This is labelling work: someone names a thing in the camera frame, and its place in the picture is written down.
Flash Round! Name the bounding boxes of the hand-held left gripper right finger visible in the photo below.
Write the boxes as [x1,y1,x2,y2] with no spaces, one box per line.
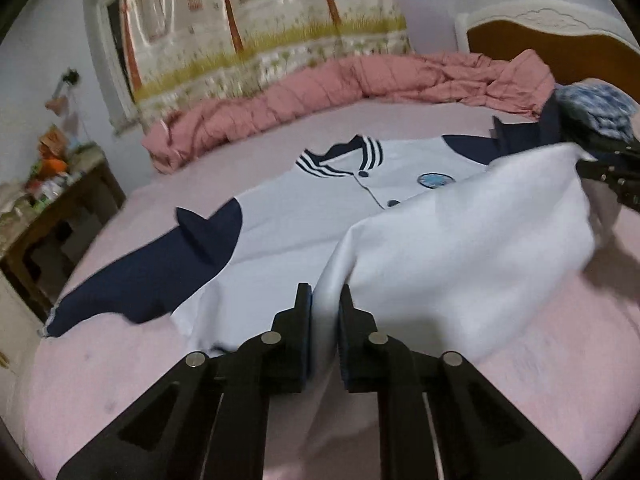
[338,284,583,480]

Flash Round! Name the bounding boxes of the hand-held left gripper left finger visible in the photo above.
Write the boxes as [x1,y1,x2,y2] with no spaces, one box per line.
[56,282,314,480]

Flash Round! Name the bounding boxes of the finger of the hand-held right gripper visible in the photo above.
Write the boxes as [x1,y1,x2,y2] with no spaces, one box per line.
[602,170,640,211]
[575,145,640,176]

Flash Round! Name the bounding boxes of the white and navy jacket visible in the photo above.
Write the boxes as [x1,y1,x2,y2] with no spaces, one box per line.
[42,115,601,366]

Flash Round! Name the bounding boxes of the blue plaid cloth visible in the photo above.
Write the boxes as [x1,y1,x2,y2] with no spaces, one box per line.
[555,82,638,143]

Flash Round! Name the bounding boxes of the white and wood headboard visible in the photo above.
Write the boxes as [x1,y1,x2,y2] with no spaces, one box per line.
[454,0,640,86]

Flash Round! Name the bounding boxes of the pink checked quilt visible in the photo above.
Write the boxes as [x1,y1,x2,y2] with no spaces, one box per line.
[141,49,557,176]

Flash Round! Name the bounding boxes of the wooden side table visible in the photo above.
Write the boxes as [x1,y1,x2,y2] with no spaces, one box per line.
[0,157,126,311]

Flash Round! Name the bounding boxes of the pile of small household items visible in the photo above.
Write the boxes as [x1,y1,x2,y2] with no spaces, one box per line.
[0,125,98,226]

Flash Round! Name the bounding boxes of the tree print curtain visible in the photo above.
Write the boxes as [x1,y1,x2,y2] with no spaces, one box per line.
[117,0,413,126]

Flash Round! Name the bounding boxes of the white window frame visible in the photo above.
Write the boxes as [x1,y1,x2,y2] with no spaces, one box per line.
[82,0,141,136]

